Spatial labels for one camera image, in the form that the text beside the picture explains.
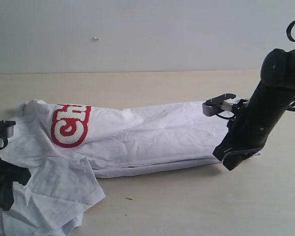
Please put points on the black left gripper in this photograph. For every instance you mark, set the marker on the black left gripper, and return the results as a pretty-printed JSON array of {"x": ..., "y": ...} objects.
[{"x": 10, "y": 173}]

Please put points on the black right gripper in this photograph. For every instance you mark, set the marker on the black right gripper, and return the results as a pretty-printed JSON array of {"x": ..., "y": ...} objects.
[{"x": 242, "y": 140}]

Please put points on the white t-shirt red lettering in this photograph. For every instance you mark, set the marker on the white t-shirt red lettering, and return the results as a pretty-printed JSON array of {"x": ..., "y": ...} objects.
[{"x": 68, "y": 147}]

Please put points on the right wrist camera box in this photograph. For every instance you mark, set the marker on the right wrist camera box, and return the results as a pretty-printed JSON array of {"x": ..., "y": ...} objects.
[{"x": 227, "y": 102}]

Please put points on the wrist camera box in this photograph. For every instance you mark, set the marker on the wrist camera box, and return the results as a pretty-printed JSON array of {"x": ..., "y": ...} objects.
[
  {"x": 227, "y": 102},
  {"x": 7, "y": 128}
]

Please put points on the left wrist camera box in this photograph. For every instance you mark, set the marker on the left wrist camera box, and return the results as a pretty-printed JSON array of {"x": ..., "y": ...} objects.
[{"x": 7, "y": 128}]

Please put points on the small white wall hook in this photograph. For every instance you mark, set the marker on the small white wall hook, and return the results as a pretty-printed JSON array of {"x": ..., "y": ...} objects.
[{"x": 95, "y": 38}]

